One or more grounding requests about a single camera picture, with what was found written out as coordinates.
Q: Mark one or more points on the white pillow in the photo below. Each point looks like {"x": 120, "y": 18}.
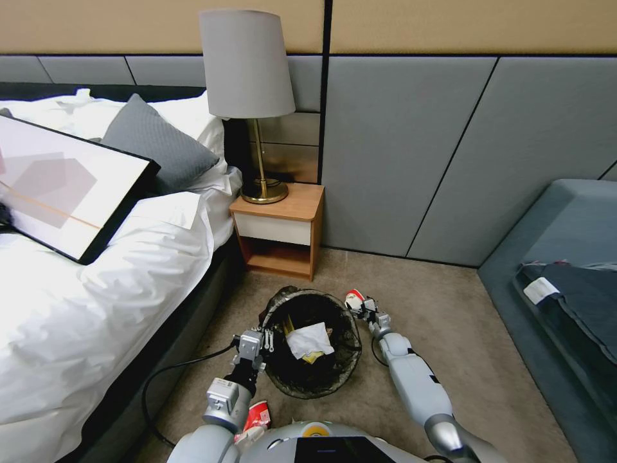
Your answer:
{"x": 62, "y": 112}
{"x": 208, "y": 129}

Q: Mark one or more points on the grey shade brass lamp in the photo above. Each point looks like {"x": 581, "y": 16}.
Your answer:
{"x": 246, "y": 67}

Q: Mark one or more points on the white duvet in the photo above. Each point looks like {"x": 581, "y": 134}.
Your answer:
{"x": 111, "y": 299}

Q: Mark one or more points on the grey quilted pillow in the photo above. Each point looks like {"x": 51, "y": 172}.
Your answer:
{"x": 159, "y": 144}

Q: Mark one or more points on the bronze mirror wall panel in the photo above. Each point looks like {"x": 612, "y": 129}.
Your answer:
{"x": 294, "y": 149}

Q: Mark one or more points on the black framed pink picture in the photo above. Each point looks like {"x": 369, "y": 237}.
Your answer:
{"x": 72, "y": 188}

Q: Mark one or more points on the yellow snack wrapper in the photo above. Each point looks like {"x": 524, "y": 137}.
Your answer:
{"x": 313, "y": 357}

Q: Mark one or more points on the black bed frame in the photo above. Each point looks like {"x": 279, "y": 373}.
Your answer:
{"x": 202, "y": 308}

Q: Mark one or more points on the white cloth label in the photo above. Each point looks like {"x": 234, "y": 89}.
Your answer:
{"x": 541, "y": 291}

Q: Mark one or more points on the crushed red white cup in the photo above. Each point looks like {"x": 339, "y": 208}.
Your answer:
{"x": 255, "y": 419}

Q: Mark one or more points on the dark grey cloth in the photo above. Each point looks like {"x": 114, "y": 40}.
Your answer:
{"x": 583, "y": 299}

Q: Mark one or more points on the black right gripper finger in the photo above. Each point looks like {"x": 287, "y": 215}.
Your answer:
{"x": 365, "y": 296}
{"x": 357, "y": 313}

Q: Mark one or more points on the black fuzzy item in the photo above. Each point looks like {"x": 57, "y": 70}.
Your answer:
{"x": 7, "y": 217}

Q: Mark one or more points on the crumpled white paper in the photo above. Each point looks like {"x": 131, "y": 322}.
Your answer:
{"x": 311, "y": 339}

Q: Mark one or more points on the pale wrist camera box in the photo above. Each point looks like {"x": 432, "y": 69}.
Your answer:
{"x": 370, "y": 305}
{"x": 249, "y": 345}

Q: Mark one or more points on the grey blue sofa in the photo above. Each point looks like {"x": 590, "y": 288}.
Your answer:
{"x": 549, "y": 226}

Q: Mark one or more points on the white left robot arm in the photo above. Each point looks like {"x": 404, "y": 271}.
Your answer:
{"x": 219, "y": 402}

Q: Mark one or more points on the wooden nightstand with white drawer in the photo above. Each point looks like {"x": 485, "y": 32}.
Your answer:
{"x": 282, "y": 231}

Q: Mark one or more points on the black trash bin with bag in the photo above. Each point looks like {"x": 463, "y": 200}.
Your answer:
{"x": 332, "y": 371}

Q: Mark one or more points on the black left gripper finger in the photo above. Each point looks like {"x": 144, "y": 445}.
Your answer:
{"x": 268, "y": 339}
{"x": 236, "y": 348}

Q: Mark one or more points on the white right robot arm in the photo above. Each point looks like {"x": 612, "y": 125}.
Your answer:
{"x": 414, "y": 381}

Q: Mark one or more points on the white robot front shell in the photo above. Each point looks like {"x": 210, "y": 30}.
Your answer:
{"x": 284, "y": 441}

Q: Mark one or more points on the red white paper cup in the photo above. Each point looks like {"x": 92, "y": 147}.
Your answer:
{"x": 354, "y": 297}

